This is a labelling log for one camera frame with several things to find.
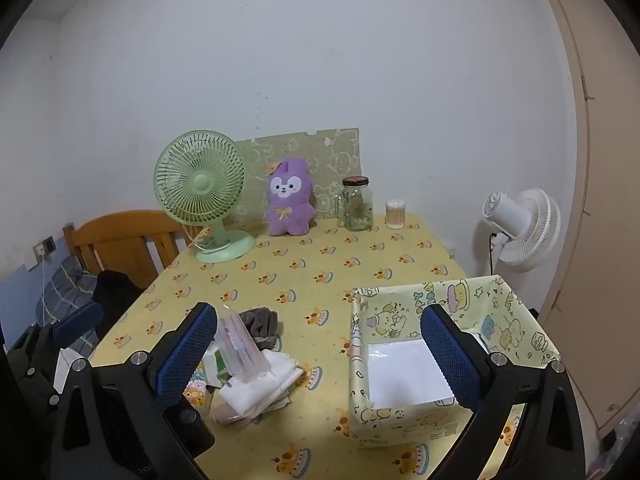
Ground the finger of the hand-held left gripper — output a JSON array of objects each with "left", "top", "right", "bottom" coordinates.
[{"left": 20, "top": 302, "right": 104, "bottom": 376}]

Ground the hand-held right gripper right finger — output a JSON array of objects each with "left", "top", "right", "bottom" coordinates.
[{"left": 419, "top": 304, "right": 586, "bottom": 480}]

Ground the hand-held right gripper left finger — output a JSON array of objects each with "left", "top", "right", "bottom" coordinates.
[{"left": 47, "top": 302, "right": 218, "bottom": 480}]

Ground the cartoon tissue packet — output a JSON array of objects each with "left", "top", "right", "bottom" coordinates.
[{"left": 182, "top": 360, "right": 216, "bottom": 416}]

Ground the green packet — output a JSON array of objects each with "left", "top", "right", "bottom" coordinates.
[{"left": 212, "top": 350, "right": 233, "bottom": 386}]

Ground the clear plastic pack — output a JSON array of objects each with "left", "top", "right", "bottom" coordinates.
[{"left": 214, "top": 302, "right": 273, "bottom": 386}]

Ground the cartoon printed storage box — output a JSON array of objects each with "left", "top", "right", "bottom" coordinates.
[{"left": 348, "top": 275, "right": 562, "bottom": 448}]

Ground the dark grey sock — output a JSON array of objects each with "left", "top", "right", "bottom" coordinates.
[{"left": 239, "top": 308, "right": 282, "bottom": 353}]

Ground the white cloth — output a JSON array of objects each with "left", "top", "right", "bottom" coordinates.
[{"left": 217, "top": 347, "right": 306, "bottom": 418}]

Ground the plaid bedding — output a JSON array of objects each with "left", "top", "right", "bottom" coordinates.
[{"left": 30, "top": 255, "right": 101, "bottom": 356}]

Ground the white paper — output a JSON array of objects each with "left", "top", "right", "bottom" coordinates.
[{"left": 54, "top": 347, "right": 87, "bottom": 393}]

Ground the black cloth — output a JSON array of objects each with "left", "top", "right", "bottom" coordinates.
[{"left": 92, "top": 270, "right": 158, "bottom": 341}]

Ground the wooden chair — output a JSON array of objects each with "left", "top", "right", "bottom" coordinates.
[{"left": 62, "top": 210, "right": 203, "bottom": 291}]

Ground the white electric fan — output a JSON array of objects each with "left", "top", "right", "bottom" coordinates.
[{"left": 482, "top": 188, "right": 562, "bottom": 273}]

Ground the cotton swab container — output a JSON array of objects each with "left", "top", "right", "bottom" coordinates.
[{"left": 385, "top": 199, "right": 407, "bottom": 230}]

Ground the green desk fan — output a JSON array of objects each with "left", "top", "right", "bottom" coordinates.
[{"left": 153, "top": 130, "right": 257, "bottom": 264}]

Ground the glass jar with dark lid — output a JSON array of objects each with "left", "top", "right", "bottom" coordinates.
[{"left": 336, "top": 176, "right": 376, "bottom": 232}]

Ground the purple plush toy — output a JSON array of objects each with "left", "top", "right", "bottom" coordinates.
[{"left": 265, "top": 157, "right": 317, "bottom": 237}]

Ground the clear plastic bag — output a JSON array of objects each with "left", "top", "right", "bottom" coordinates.
[{"left": 597, "top": 400, "right": 640, "bottom": 476}]

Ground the beige door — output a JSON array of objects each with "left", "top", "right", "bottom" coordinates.
[{"left": 530, "top": 0, "right": 640, "bottom": 436}]

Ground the green printed board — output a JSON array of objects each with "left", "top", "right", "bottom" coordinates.
[{"left": 220, "top": 127, "right": 363, "bottom": 226}]

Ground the white cable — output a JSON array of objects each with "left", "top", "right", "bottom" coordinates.
[{"left": 40, "top": 255, "right": 56, "bottom": 326}]

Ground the wall socket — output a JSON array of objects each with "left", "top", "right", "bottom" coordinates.
[{"left": 32, "top": 237, "right": 57, "bottom": 263}]

